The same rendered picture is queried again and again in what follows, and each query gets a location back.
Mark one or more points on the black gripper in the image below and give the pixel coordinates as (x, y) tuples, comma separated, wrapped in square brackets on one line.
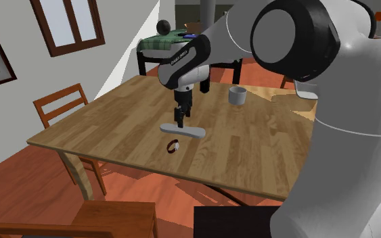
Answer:
[(183, 96)]

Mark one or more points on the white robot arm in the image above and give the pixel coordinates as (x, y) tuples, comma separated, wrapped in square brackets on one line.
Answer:
[(351, 131)]

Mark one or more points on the flat grey oblong object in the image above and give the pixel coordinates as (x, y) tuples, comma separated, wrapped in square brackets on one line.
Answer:
[(190, 131)]

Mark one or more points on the dark red wristwatch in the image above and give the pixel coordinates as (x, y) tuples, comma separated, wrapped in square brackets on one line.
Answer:
[(171, 147)]

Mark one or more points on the grey cup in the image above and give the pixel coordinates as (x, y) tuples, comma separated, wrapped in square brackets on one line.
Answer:
[(237, 96)]

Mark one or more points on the wooden table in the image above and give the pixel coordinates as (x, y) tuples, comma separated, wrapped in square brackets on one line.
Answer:
[(243, 155)]

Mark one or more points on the table with green cloth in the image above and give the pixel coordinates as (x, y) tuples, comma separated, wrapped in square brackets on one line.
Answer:
[(158, 43)]

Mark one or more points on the black robot stand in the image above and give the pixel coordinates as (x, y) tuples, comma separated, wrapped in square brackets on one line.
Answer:
[(229, 222)]

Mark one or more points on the brown wooden chair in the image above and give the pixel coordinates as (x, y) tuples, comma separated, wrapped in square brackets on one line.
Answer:
[(117, 217), (58, 102)]

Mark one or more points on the brown framed window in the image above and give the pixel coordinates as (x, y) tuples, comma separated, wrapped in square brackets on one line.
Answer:
[(69, 24)]

